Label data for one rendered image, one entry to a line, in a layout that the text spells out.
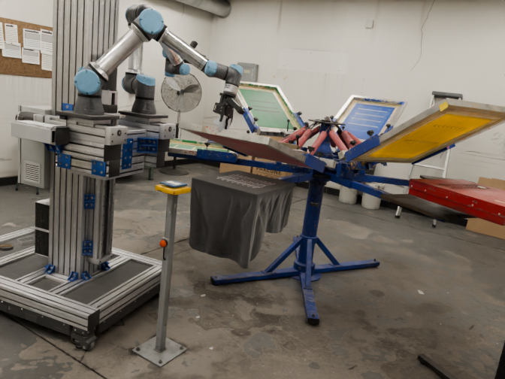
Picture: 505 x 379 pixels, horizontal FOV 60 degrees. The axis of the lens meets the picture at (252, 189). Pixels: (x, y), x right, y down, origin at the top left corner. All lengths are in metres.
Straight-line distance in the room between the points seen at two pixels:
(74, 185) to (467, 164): 5.22
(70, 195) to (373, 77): 5.10
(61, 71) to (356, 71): 5.02
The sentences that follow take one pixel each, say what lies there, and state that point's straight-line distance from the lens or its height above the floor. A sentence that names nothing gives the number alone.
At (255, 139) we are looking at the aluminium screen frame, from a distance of 2.19.
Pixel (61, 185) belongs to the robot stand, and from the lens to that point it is 2.83.
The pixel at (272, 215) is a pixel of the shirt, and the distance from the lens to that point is 2.55.
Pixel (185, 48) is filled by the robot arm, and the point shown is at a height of 1.65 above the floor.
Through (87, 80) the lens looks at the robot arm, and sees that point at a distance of 2.26.
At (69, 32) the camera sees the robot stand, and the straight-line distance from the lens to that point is 2.73.
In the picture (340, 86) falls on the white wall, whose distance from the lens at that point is 7.05.
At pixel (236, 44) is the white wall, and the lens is 8.03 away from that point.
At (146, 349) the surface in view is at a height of 0.01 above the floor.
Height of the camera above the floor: 1.48
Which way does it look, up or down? 13 degrees down
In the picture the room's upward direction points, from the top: 7 degrees clockwise
